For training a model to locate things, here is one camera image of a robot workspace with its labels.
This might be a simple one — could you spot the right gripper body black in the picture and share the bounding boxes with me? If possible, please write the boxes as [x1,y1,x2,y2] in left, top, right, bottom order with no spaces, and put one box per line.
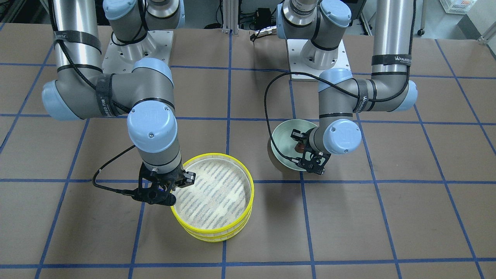
[139,163,184,191]

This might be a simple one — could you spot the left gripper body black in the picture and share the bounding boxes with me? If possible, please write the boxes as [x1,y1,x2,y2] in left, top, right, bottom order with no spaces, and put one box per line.
[308,128,332,154]

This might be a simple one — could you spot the dark brown bun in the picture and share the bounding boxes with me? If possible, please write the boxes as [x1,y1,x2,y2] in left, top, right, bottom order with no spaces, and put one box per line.
[294,143,305,154]

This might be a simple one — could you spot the yellow steamer layer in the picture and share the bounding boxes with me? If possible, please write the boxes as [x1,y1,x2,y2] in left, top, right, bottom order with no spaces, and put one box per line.
[180,214,250,243]
[171,153,255,233]

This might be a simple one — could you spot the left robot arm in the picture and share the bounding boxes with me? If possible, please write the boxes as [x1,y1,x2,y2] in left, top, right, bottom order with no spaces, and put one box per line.
[276,0,418,155]

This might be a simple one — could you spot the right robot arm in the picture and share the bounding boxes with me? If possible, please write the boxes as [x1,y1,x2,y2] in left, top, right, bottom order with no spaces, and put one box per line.
[42,0,195,193]

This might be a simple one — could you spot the light green plate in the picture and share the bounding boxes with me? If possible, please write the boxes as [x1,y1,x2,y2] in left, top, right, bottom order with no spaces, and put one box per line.
[271,119,317,172]

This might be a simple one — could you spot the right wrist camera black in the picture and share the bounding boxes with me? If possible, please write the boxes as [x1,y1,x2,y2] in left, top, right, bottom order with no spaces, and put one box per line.
[131,187,177,207]

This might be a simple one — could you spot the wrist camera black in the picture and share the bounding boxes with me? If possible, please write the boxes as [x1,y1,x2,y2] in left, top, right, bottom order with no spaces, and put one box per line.
[131,187,177,207]
[290,152,331,175]

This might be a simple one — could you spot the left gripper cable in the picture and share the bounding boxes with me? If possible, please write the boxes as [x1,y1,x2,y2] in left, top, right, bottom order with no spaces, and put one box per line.
[264,0,417,161]

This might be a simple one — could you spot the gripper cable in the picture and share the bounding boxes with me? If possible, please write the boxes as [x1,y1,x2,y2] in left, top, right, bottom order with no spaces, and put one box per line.
[91,145,137,196]
[264,0,417,161]

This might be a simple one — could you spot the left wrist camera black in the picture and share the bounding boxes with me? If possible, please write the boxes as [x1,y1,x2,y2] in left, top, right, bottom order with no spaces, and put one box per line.
[290,152,331,175]

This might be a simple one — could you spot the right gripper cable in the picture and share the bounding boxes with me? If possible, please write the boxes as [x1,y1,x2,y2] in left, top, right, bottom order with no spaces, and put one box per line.
[91,145,137,196]

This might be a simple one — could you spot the aluminium frame post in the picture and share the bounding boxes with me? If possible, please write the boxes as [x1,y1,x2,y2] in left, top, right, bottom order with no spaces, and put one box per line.
[222,0,239,36]

